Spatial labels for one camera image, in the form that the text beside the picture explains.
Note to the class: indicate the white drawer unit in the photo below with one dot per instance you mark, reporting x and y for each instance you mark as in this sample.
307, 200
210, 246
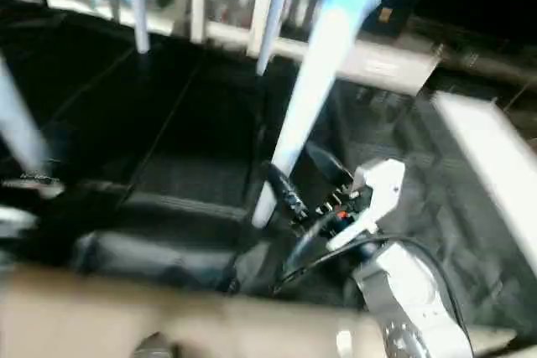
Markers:
386, 64

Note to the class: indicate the black plastic mat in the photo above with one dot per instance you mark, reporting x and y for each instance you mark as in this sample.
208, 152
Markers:
168, 123

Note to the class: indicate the white glass-door cabinet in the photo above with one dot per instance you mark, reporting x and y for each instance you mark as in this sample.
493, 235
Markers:
226, 6

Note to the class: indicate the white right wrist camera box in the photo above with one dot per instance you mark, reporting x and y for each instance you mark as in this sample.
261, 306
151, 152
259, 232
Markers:
377, 194

